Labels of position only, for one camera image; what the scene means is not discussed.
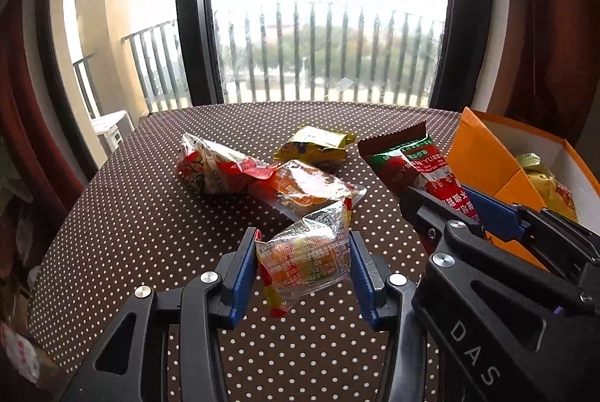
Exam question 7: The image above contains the orange cardboard box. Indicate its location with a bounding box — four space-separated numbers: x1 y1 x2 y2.
445 106 600 272

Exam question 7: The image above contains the small yellow snack packet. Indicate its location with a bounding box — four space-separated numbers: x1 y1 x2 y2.
516 153 545 171

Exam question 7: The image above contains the brown polka dot tablecloth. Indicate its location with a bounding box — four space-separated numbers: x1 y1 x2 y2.
25 101 470 402

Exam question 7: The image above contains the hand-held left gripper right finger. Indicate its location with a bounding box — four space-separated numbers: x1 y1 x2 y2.
347 231 437 402

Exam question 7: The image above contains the clear red orange snack packet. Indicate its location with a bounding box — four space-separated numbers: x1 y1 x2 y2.
255 198 353 318

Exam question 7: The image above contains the balcony railing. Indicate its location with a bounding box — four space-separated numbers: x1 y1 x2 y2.
72 1 444 112

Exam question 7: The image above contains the yellow printed snack packet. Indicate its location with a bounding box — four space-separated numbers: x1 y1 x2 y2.
273 125 357 171

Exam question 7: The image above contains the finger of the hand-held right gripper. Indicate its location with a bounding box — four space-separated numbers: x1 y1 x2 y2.
462 185 600 285
400 187 486 255

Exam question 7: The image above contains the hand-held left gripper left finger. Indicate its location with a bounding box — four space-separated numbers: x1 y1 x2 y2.
61 226 263 402

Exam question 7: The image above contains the red white clear snack packet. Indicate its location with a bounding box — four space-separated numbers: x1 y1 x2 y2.
175 134 282 197

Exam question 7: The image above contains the brown curtain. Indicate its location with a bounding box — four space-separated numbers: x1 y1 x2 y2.
0 0 95 215
487 0 600 135

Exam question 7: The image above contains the white red plastic bag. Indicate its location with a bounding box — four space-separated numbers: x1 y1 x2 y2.
0 322 43 384

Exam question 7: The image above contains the white plastic stool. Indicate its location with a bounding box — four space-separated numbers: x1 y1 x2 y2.
91 111 135 152

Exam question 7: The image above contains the black window frame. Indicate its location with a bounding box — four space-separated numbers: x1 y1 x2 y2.
173 0 507 107

